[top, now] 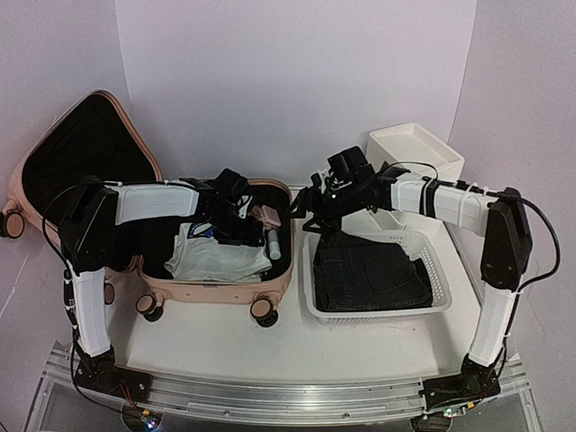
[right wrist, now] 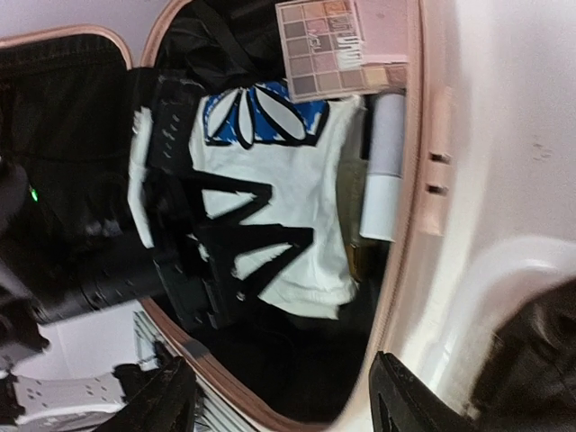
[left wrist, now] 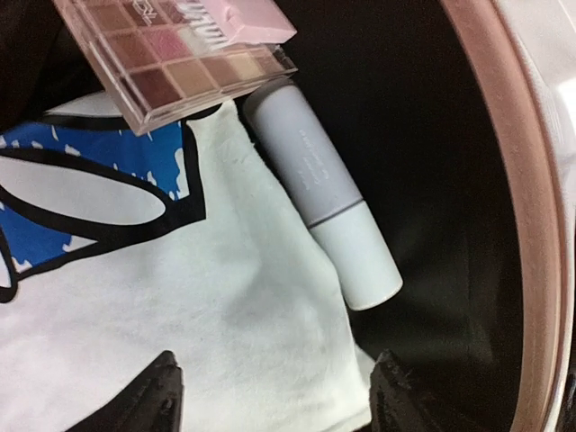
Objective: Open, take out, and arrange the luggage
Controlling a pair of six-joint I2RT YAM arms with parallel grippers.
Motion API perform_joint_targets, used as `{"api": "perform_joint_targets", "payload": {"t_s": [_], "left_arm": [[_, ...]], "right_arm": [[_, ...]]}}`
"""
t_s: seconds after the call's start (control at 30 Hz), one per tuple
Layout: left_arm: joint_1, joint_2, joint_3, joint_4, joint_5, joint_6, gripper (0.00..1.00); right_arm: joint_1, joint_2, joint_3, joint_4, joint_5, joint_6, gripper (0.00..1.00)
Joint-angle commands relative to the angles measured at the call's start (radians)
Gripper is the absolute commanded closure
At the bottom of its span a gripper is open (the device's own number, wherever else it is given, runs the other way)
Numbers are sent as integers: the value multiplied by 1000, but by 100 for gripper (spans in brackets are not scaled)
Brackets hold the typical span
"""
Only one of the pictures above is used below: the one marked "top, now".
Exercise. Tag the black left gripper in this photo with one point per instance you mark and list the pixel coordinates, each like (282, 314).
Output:
(250, 236)

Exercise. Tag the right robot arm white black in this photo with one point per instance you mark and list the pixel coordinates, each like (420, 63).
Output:
(499, 218)

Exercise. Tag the pink eyeshadow palette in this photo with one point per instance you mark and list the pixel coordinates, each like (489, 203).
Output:
(267, 216)

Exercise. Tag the white three-drawer storage cabinet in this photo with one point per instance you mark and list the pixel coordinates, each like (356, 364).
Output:
(424, 153)

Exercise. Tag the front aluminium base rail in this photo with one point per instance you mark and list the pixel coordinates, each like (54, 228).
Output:
(280, 404)

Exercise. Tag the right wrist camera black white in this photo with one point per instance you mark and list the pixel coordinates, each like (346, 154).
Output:
(348, 167)

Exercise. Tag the pink hard-shell suitcase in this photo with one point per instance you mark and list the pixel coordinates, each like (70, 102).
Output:
(97, 139)

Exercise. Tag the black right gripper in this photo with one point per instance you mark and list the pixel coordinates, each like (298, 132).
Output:
(308, 200)

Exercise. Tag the white perforated plastic basket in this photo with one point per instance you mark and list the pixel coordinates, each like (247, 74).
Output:
(415, 244)

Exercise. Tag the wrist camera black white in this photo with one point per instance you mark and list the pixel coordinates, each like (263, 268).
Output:
(233, 190)
(348, 167)

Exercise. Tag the dark denim jeans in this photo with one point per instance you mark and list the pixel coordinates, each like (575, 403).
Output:
(353, 274)

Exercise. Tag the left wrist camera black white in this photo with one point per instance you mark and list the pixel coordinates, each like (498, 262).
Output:
(233, 190)

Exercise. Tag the white garment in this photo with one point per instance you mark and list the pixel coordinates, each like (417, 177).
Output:
(198, 256)

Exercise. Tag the small white tube bottle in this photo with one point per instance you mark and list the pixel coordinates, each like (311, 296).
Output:
(274, 249)

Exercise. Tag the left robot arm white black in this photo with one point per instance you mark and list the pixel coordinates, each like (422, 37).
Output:
(87, 234)

